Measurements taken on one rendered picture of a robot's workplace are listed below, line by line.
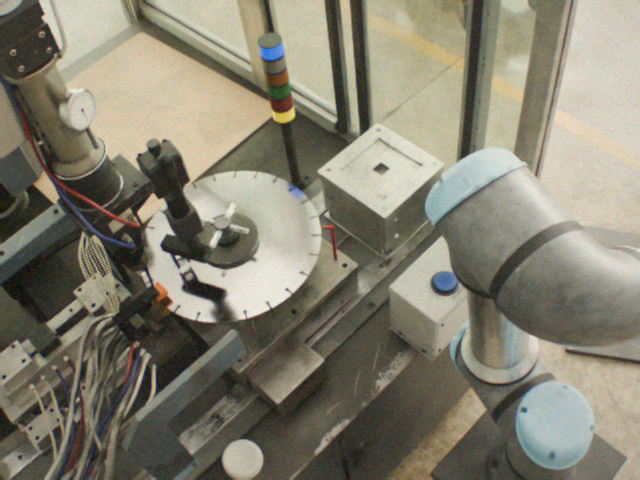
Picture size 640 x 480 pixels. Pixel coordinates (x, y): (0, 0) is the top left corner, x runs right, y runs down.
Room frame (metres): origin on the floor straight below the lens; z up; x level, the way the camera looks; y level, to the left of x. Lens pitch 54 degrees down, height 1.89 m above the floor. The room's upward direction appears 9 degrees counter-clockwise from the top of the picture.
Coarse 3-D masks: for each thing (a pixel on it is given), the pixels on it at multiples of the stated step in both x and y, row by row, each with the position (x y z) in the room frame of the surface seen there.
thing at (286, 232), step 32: (192, 192) 0.86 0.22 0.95; (224, 192) 0.84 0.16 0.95; (256, 192) 0.83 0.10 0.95; (288, 192) 0.82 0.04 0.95; (160, 224) 0.79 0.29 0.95; (256, 224) 0.75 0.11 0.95; (288, 224) 0.74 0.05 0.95; (160, 256) 0.72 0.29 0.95; (256, 256) 0.68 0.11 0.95; (288, 256) 0.67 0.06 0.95; (192, 288) 0.64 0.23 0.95; (224, 288) 0.63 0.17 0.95; (256, 288) 0.62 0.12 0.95; (288, 288) 0.61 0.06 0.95; (224, 320) 0.57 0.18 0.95
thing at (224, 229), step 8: (232, 208) 0.76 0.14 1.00; (208, 224) 0.73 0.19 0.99; (216, 224) 0.72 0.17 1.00; (224, 224) 0.72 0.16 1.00; (216, 232) 0.71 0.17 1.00; (224, 232) 0.71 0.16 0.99; (232, 232) 0.72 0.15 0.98; (240, 232) 0.71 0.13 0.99; (248, 232) 0.70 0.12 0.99; (216, 240) 0.69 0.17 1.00
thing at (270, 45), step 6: (264, 36) 1.02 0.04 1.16; (270, 36) 1.01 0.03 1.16; (276, 36) 1.01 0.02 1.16; (258, 42) 1.00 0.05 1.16; (264, 42) 1.00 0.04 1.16; (270, 42) 1.00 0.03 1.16; (276, 42) 0.99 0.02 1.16; (264, 48) 0.98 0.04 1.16; (270, 48) 0.98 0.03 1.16; (276, 48) 0.98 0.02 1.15; (282, 48) 0.99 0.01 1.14; (264, 54) 0.99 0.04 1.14; (270, 54) 0.98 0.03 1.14; (276, 54) 0.98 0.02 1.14; (282, 54) 0.99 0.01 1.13; (270, 60) 0.98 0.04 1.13
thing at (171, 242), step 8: (168, 240) 0.69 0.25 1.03; (176, 240) 0.69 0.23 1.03; (192, 240) 0.65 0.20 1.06; (168, 248) 0.67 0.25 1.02; (176, 248) 0.67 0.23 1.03; (184, 248) 0.67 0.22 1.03; (192, 248) 0.65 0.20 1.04; (200, 248) 0.66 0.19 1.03; (208, 248) 0.66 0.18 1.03; (184, 256) 0.66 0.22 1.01; (192, 256) 0.65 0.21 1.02; (200, 256) 0.65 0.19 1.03; (208, 256) 0.65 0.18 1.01; (176, 264) 0.67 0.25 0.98
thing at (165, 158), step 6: (162, 156) 0.63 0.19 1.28; (168, 156) 0.63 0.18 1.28; (162, 162) 0.62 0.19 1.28; (168, 162) 0.62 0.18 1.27; (174, 162) 0.63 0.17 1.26; (162, 168) 0.62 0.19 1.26; (168, 168) 0.62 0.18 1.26; (174, 168) 0.62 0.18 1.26; (168, 174) 0.62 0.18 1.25; (174, 174) 0.62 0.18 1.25; (174, 180) 0.62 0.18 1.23; (174, 186) 0.62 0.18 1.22; (180, 186) 0.63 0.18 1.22; (174, 192) 0.62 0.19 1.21; (180, 192) 0.63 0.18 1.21
